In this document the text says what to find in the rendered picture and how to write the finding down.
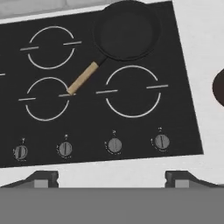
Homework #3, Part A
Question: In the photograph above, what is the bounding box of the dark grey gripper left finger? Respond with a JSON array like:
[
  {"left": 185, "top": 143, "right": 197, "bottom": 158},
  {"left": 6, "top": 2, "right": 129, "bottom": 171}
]
[{"left": 0, "top": 171, "right": 60, "bottom": 189}]

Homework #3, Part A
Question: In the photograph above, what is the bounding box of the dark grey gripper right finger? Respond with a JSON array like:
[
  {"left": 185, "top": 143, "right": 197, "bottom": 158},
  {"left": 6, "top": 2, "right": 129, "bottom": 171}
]
[{"left": 164, "top": 170, "right": 224, "bottom": 189}]

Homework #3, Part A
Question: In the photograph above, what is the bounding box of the dark brown kettle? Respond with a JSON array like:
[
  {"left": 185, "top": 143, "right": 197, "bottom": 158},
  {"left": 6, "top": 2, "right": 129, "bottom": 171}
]
[{"left": 212, "top": 68, "right": 224, "bottom": 107}]

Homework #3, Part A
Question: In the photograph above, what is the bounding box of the grey hob knob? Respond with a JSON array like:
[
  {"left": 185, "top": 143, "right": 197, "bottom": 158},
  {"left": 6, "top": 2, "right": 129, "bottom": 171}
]
[
  {"left": 57, "top": 141, "right": 74, "bottom": 158},
  {"left": 105, "top": 136, "right": 123, "bottom": 154},
  {"left": 153, "top": 133, "right": 171, "bottom": 151},
  {"left": 13, "top": 144, "right": 29, "bottom": 161}
]

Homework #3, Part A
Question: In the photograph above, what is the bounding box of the black glass hob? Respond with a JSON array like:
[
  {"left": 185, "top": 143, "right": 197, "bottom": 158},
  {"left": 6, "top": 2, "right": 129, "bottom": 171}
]
[{"left": 0, "top": 0, "right": 204, "bottom": 169}]

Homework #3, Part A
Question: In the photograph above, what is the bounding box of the black pan with wooden handle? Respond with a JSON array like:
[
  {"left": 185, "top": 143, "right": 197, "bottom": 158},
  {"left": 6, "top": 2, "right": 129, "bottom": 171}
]
[{"left": 66, "top": 0, "right": 161, "bottom": 96}]

